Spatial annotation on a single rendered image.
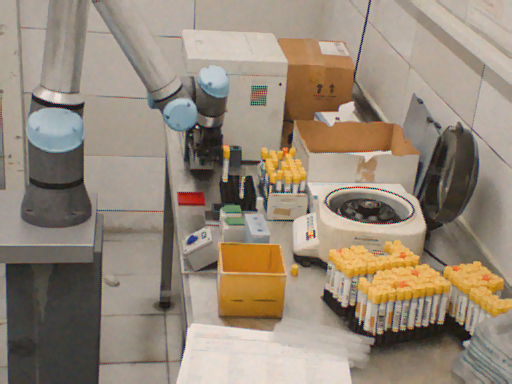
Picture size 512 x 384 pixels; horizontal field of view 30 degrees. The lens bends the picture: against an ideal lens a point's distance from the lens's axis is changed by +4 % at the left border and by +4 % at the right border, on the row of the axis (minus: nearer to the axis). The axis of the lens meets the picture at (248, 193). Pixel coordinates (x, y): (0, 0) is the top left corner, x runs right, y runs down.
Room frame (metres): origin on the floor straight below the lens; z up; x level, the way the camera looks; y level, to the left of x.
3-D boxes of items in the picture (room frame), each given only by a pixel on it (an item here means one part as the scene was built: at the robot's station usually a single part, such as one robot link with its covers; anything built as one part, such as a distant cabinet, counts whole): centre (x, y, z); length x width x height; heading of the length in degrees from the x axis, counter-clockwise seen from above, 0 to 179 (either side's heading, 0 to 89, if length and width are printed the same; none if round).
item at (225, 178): (2.20, 0.02, 0.93); 0.17 x 0.09 x 0.11; 6
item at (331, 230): (1.94, -0.26, 0.94); 0.30 x 0.24 x 0.12; 90
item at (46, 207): (1.93, 0.43, 0.97); 0.15 x 0.15 x 0.10
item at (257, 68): (2.56, 0.07, 1.03); 0.31 x 0.27 x 0.30; 9
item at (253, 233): (1.83, -0.03, 0.92); 0.10 x 0.07 x 0.10; 10
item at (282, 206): (2.18, -0.08, 0.91); 0.20 x 0.10 x 0.07; 9
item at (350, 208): (1.94, -0.28, 0.97); 0.15 x 0.15 x 0.07
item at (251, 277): (1.67, -0.02, 0.92); 0.13 x 0.13 x 0.10; 6
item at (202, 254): (1.81, 0.07, 0.92); 0.13 x 0.07 x 0.08; 99
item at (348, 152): (2.31, -0.27, 0.95); 0.29 x 0.25 x 0.15; 99
